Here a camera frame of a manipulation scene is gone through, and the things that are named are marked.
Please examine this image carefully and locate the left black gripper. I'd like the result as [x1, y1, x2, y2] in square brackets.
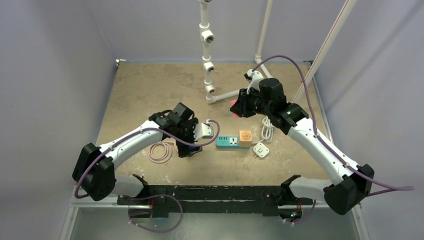
[174, 118, 202, 157]

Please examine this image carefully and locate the pink square plug adapter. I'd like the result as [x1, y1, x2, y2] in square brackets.
[229, 100, 240, 118]

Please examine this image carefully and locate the tan cube plug adapter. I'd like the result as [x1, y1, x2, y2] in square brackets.
[238, 130, 253, 148]

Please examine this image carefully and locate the teal power strip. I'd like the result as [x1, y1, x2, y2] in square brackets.
[215, 135, 250, 150]

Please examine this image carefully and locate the blue cube socket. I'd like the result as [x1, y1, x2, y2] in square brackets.
[189, 146, 203, 155]

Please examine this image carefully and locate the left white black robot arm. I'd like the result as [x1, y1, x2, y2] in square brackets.
[72, 103, 202, 205]

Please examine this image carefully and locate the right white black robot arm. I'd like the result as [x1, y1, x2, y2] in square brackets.
[230, 78, 375, 215]

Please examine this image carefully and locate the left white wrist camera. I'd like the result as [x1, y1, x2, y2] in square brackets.
[193, 121, 215, 141]

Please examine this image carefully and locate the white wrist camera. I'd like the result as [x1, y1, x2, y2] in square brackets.
[244, 69, 264, 90]
[193, 121, 215, 141]

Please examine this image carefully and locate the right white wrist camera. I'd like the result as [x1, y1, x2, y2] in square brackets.
[244, 69, 264, 90]

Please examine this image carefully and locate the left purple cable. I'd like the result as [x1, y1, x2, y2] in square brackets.
[74, 119, 221, 233]

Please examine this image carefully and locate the purple cable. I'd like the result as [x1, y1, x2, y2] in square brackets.
[251, 54, 416, 226]
[74, 119, 221, 233]

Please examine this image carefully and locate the white square wall adapter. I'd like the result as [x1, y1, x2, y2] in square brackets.
[252, 142, 270, 159]

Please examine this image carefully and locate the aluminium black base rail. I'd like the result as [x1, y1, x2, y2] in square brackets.
[68, 184, 362, 220]

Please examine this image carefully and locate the white PVC pipe frame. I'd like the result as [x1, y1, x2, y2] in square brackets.
[199, 0, 357, 104]

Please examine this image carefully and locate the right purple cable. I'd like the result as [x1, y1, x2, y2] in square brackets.
[251, 54, 416, 226]

